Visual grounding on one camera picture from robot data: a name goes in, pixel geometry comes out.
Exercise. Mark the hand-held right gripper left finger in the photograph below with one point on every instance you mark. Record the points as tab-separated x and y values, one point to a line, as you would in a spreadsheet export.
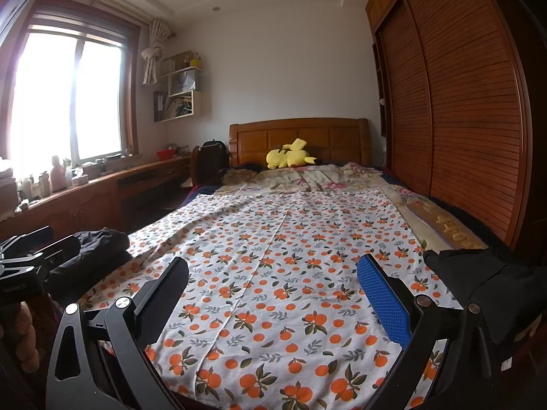
171	290

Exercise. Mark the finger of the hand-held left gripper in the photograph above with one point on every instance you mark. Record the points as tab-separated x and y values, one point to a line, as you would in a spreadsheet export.
64	250
30	241

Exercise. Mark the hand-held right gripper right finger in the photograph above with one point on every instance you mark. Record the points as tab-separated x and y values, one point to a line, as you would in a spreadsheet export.
384	303

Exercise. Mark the black double-breasted coat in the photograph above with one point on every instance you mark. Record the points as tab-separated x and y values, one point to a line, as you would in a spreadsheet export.
491	282

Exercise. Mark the pile of dark clothes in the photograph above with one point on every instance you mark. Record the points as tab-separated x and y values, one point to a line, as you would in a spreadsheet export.
98	243

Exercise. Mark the person's left hand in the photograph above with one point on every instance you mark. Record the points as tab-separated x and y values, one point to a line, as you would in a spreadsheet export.
26	337

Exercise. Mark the long wooden desk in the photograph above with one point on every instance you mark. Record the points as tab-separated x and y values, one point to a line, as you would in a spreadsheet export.
98	196

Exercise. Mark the pink bottle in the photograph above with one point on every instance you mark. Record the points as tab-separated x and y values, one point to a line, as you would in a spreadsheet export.
58	175

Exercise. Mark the bed with orange-print sheet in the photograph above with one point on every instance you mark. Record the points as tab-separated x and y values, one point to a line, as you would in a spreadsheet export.
277	264

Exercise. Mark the dark blue blanket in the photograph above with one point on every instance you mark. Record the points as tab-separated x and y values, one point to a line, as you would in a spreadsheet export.
466	218

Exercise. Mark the wooden chair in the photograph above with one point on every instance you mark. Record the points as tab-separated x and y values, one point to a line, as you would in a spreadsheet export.
195	166

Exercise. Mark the red bowl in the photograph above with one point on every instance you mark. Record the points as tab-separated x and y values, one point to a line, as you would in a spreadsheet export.
166	155

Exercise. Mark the black backpack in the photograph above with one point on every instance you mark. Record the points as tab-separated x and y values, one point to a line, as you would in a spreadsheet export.
213	158

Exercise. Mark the floral quilt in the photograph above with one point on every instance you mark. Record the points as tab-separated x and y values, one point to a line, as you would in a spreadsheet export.
316	175

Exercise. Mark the wooden framed window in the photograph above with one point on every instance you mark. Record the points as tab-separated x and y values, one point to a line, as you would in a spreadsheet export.
55	94

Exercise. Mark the black file binder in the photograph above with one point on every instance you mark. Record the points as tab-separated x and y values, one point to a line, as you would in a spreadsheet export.
159	106

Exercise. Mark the wooden bed headboard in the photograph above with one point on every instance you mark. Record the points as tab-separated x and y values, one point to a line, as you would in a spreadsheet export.
333	136

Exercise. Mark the yellow plush toy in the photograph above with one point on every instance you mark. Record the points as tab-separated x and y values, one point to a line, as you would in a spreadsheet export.
286	158

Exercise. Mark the white paper bag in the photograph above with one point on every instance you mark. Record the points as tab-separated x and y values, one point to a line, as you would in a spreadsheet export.
183	81

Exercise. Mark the tied white curtain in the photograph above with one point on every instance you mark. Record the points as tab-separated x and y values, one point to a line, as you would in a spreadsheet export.
150	55

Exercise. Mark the wooden louvered wardrobe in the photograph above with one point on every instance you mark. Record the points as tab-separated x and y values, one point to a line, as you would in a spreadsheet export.
461	94

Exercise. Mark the yellow toy figure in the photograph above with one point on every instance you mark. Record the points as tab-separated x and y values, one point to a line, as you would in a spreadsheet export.
195	62

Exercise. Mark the white wall shelf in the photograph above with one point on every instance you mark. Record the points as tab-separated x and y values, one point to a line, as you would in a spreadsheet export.
197	102

